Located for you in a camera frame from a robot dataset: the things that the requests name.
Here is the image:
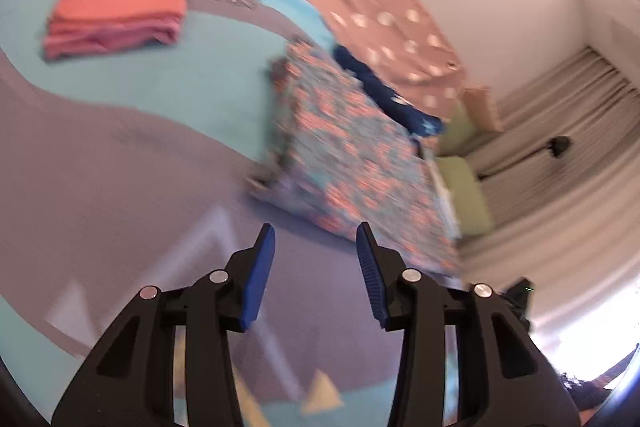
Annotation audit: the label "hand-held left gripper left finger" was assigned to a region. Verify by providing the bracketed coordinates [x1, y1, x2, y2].
[51, 223, 277, 427]

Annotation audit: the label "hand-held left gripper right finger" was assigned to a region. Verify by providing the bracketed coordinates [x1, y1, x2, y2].
[356, 222, 581, 427]

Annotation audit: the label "teal floral shirt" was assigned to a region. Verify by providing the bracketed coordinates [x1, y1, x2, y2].
[247, 37, 463, 278]

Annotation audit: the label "folded pink clothes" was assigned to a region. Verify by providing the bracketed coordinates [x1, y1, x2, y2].
[42, 0, 190, 62]

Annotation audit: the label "beige curtain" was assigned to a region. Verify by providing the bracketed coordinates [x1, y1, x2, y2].
[450, 47, 640, 388]

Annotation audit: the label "white cloth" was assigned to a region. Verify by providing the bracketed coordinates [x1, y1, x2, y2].
[427, 159, 463, 240]

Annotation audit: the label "large green pillow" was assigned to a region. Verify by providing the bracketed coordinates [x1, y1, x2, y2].
[432, 155, 496, 238]

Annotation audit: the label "black floor lamp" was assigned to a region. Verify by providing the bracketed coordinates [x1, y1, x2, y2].
[475, 135, 572, 182]

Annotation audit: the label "small green pillow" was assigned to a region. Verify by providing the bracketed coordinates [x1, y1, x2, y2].
[440, 107, 481, 155]

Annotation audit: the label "navy star print cloth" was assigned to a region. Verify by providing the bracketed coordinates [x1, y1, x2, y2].
[332, 44, 446, 138]

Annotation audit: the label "beige pillow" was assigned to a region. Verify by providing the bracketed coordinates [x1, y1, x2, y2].
[462, 86, 503, 134]

